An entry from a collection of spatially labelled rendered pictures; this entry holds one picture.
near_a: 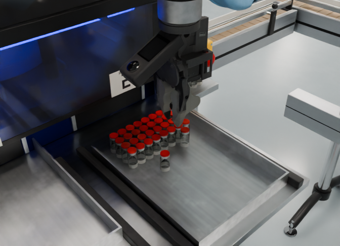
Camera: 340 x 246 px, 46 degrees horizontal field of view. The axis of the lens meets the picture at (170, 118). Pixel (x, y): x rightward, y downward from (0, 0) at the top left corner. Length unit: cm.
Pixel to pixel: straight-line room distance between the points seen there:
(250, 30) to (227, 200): 74
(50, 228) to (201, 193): 30
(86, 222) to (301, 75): 256
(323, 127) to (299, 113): 12
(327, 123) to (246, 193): 98
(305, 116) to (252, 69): 138
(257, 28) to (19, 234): 101
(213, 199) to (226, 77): 223
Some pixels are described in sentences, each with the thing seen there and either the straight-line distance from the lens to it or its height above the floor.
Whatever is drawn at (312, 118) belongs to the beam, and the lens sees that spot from 180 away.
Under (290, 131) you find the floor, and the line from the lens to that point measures 253.
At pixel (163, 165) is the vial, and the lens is 86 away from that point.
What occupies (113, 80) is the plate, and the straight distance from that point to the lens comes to 90.
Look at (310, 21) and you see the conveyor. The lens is 163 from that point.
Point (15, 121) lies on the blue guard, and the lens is 82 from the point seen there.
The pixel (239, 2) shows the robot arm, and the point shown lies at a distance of 56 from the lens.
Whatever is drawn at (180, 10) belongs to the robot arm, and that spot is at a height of 125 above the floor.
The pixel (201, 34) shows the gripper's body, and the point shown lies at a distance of 72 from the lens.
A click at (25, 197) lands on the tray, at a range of 87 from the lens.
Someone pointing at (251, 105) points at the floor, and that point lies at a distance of 272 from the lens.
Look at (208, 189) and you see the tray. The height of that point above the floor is 88.
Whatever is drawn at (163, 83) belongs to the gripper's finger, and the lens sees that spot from 76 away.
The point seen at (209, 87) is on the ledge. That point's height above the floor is 88.
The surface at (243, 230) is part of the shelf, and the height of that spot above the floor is 88.
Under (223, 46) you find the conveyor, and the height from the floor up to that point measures 92.
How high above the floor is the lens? 148
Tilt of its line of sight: 36 degrees down
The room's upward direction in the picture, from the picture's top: straight up
